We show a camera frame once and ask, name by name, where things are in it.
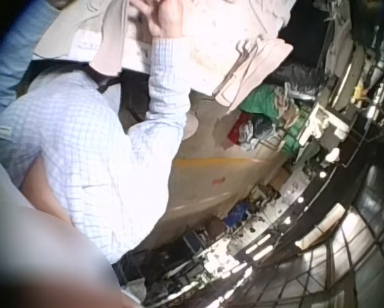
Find person's right hand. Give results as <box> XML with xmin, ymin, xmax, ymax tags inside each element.
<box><xmin>127</xmin><ymin>0</ymin><xmax>185</xmax><ymax>42</ymax></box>

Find beige garment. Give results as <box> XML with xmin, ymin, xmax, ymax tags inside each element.
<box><xmin>32</xmin><ymin>0</ymin><xmax>156</xmax><ymax>78</ymax></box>

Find white patterned table cloth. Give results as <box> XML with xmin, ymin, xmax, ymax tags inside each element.
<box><xmin>122</xmin><ymin>0</ymin><xmax>297</xmax><ymax>97</ymax></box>

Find black chair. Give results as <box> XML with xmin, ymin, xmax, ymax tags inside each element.
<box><xmin>94</xmin><ymin>67</ymin><xmax>151</xmax><ymax>124</ymax></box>

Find beige round object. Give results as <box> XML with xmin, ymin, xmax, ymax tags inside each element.
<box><xmin>182</xmin><ymin>113</ymin><xmax>199</xmax><ymax>141</ymax></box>

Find pile of beige garments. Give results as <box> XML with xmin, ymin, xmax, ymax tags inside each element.
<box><xmin>212</xmin><ymin>37</ymin><xmax>294</xmax><ymax>107</ymax></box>

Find person's legs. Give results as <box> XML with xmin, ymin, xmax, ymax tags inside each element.
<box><xmin>0</xmin><ymin>0</ymin><xmax>63</xmax><ymax>121</ymax></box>

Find green crate of clothes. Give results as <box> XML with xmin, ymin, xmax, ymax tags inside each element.
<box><xmin>226</xmin><ymin>83</ymin><xmax>312</xmax><ymax>157</ymax></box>

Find black fuzzy cloth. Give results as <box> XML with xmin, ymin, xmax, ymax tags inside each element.
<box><xmin>271</xmin><ymin>63</ymin><xmax>321</xmax><ymax>98</ymax></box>

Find white machine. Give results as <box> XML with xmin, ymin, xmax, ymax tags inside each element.
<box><xmin>297</xmin><ymin>101</ymin><xmax>351</xmax><ymax>149</ymax></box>

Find cluttered rack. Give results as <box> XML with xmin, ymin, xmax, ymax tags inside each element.
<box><xmin>310</xmin><ymin>0</ymin><xmax>384</xmax><ymax>129</ymax></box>

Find row of cluttered work tables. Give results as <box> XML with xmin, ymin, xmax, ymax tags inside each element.
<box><xmin>121</xmin><ymin>166</ymin><xmax>311</xmax><ymax>289</ymax></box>

